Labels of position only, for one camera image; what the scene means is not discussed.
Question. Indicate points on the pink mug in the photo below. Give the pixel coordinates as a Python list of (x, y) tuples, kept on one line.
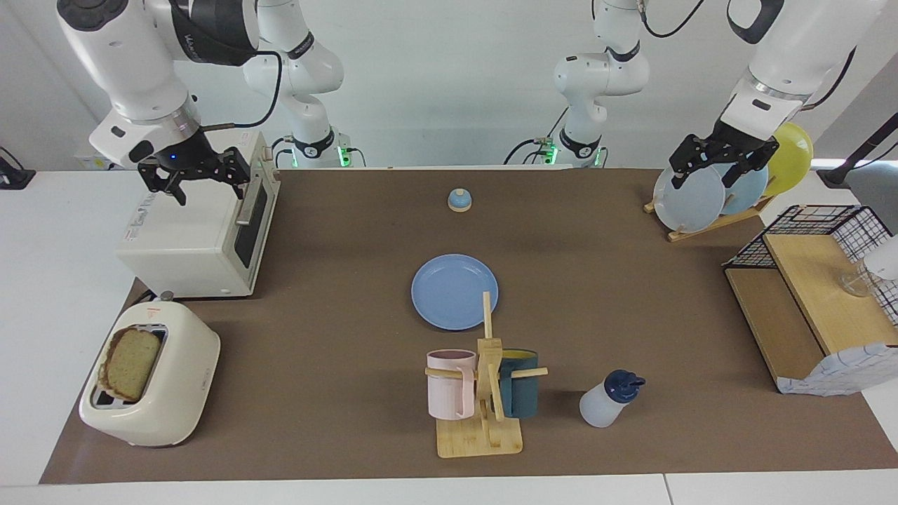
[(449, 393)]

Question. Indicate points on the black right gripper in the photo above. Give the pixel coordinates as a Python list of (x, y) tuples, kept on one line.
[(179, 154)]

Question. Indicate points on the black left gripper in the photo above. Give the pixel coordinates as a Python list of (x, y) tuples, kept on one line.
[(740, 142)]

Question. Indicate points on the black stand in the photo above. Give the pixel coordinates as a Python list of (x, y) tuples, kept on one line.
[(863, 151)]

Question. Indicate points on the light blue plate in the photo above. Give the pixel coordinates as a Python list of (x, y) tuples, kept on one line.
[(751, 193)]

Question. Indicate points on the teal mug yellow inside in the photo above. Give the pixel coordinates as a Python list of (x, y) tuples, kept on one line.
[(523, 396)]

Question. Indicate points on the yellow plate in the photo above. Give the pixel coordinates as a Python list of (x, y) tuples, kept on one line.
[(796, 161)]

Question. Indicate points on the white toaster oven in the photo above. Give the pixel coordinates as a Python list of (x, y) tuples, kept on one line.
[(189, 238)]

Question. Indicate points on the wooden shelf box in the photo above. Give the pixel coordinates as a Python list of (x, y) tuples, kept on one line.
[(814, 294)]

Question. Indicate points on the blue service bell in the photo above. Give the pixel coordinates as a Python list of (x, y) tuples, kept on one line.
[(459, 202)]

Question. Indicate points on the clear glass cup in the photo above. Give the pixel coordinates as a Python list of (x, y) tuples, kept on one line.
[(857, 284)]

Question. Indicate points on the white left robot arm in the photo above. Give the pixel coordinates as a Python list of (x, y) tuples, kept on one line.
[(793, 56)]

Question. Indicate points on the grey plate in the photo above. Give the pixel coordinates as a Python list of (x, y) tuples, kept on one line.
[(691, 207)]

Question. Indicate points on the toasted bread slice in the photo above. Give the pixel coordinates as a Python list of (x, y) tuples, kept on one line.
[(130, 365)]

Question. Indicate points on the brown table mat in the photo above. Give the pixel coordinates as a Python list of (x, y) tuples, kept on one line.
[(316, 351)]

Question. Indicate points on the wooden mug rack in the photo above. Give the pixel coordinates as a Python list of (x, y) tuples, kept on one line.
[(484, 438)]

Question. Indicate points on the white power socket box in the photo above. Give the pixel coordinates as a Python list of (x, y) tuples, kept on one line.
[(88, 161)]

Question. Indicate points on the cream two-slot toaster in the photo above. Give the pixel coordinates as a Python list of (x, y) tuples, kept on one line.
[(168, 393)]

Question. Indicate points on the white rounded object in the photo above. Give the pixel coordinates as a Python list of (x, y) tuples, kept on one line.
[(885, 259)]

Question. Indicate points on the wooden dish rack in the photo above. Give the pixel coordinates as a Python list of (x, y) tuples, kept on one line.
[(701, 227)]

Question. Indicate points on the blue round plate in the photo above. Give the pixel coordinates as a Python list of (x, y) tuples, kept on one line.
[(449, 294)]

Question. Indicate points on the black clamp object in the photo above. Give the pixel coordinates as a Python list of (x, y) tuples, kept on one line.
[(10, 175)]

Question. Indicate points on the white bottle blue cap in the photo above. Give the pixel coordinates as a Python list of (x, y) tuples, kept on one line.
[(600, 410)]

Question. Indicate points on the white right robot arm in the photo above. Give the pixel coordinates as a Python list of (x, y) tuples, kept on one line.
[(119, 63)]

